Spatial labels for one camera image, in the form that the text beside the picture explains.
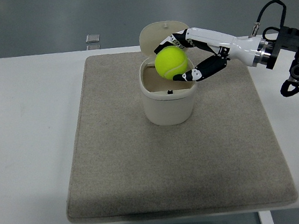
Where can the silver floor plate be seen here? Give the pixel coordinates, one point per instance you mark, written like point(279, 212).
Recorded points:
point(92, 38)
point(93, 47)

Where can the grey felt mat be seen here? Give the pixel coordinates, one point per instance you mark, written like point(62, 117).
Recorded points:
point(144, 158)

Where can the yellow-green tennis ball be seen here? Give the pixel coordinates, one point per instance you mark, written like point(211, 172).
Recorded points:
point(169, 61)

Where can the white table leg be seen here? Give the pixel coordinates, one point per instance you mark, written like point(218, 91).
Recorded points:
point(265, 220)

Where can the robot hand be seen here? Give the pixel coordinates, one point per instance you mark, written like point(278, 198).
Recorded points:
point(222, 38)

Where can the cream bin with flip lid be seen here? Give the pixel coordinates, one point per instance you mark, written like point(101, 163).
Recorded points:
point(168, 110)

